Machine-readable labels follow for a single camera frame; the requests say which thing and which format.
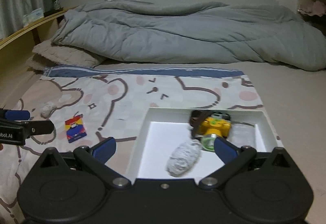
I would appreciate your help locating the wooden bedside shelf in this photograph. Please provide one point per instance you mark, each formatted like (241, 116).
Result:
(15, 35)

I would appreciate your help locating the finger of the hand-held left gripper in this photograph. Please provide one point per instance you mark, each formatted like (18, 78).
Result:
(17, 115)
(39, 128)

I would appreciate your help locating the colourful striped card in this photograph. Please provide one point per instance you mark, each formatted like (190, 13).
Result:
(75, 128)

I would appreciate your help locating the crumpled white tissue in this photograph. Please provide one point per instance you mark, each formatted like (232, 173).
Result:
(48, 110)

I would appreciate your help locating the white cardboard box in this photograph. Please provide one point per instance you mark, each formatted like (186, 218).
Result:
(158, 142)

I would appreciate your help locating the tissue pack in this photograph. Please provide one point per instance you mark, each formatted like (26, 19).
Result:
(33, 16)

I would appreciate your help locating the grey curtain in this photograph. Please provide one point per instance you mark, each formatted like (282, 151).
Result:
(15, 2)

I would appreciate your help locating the silver foil packet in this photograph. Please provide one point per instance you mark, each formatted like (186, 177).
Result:
(182, 157)

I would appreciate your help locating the beige pillow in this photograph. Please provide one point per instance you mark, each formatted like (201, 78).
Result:
(68, 56)

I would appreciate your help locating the cartoon printed blanket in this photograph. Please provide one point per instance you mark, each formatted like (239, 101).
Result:
(122, 101)

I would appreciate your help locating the grey duvet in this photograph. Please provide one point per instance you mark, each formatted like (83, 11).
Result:
(178, 30)

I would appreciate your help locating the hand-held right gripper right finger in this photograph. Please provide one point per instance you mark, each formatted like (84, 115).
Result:
(224, 150)

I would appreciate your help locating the pink garment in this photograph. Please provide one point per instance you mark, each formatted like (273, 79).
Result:
(318, 7)

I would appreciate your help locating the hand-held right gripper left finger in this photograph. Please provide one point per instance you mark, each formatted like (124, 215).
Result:
(104, 151)

